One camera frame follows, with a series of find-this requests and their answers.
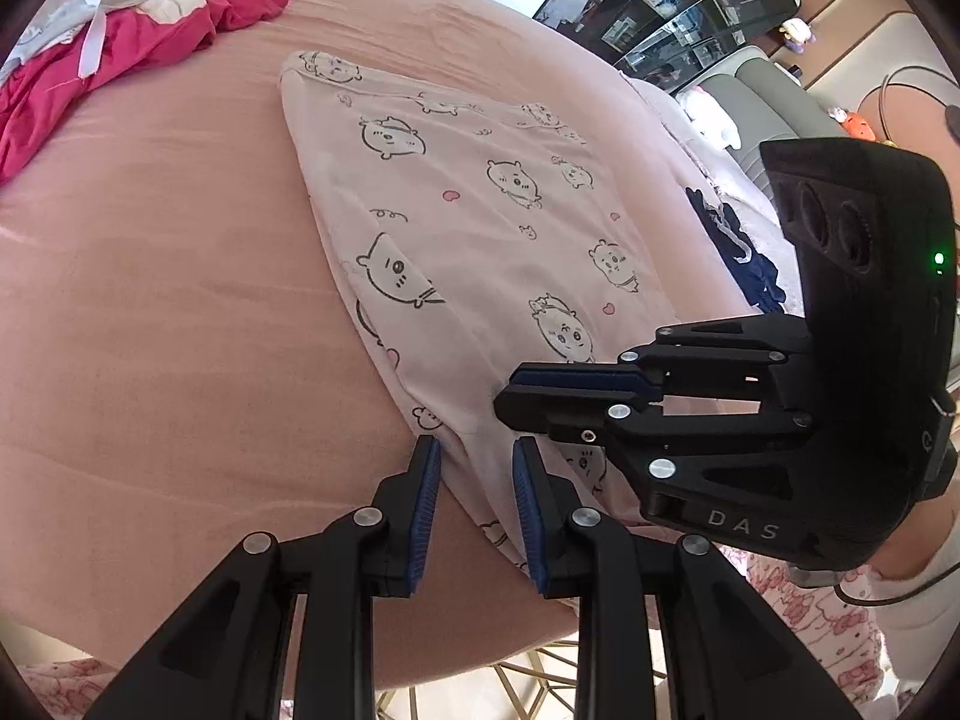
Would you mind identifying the person's printed pajamas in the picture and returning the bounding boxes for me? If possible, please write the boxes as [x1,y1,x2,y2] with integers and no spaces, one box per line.
[15,656,113,720]

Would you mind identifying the pink sheet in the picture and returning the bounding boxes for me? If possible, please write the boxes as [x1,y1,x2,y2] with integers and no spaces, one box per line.
[0,0,751,691]

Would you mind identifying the magenta garment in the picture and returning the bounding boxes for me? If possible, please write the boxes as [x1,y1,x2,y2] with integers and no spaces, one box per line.
[0,0,293,181]

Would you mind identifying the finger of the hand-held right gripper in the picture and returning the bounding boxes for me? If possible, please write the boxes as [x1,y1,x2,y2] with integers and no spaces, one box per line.
[512,313,816,401]
[492,382,816,502]

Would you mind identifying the black glass display cabinet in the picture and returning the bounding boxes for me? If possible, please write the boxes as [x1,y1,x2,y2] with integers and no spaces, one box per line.
[532,0,803,91]

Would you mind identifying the pale pink quilt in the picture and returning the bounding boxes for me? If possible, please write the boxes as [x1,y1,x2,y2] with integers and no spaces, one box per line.
[622,75,785,226]

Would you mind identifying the navy blue garment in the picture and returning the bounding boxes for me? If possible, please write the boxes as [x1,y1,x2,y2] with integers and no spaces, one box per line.
[686,184,788,316]

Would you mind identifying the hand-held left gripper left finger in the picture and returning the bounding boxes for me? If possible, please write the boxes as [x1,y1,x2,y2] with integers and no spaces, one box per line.
[82,435,443,720]

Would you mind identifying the person's right forearm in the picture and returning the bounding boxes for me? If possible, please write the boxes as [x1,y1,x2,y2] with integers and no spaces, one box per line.
[720,532,960,706]

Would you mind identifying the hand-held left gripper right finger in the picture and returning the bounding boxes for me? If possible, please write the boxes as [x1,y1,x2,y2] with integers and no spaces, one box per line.
[510,439,863,720]

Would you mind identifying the grey sofa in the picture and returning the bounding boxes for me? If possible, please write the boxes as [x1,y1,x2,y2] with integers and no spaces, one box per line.
[675,45,863,196]

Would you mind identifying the gold wire frame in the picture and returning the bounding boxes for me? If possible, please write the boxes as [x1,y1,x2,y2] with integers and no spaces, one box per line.
[281,645,676,720]

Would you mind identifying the white plush toy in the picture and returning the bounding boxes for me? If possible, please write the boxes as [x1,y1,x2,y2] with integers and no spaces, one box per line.
[679,86,743,151]

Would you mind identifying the orange toy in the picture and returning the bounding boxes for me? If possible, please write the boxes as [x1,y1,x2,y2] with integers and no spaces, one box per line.
[829,105,875,140]

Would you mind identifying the pink cartoon print shorts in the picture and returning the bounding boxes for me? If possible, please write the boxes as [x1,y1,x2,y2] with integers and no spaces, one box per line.
[279,49,683,578]

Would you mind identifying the black cable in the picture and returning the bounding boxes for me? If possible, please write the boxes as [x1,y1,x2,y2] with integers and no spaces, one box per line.
[877,71,960,143]
[795,562,946,607]

